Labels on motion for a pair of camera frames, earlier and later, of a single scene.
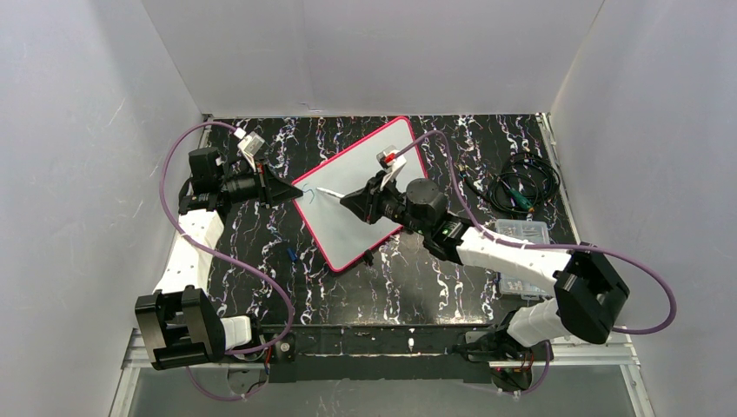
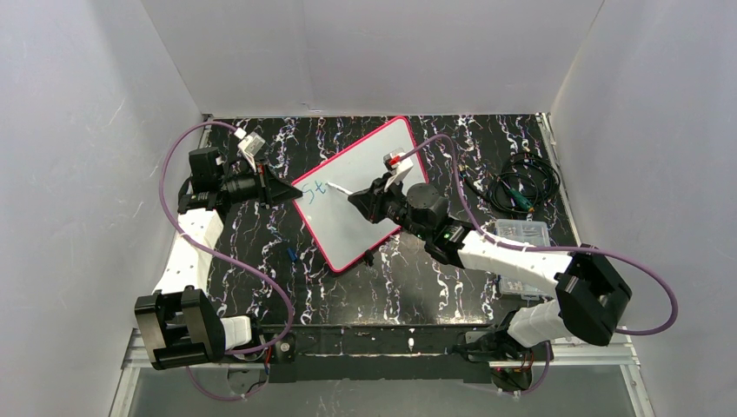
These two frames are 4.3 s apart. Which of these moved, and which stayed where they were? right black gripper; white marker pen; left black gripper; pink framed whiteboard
Moved: white marker pen
Stayed: pink framed whiteboard; right black gripper; left black gripper
